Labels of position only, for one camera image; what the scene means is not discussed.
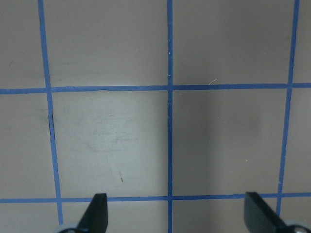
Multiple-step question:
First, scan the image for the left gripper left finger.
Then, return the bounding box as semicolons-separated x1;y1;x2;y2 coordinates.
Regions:
76;193;107;233

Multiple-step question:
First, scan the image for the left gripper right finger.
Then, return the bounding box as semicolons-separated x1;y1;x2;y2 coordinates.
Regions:
244;192;287;233

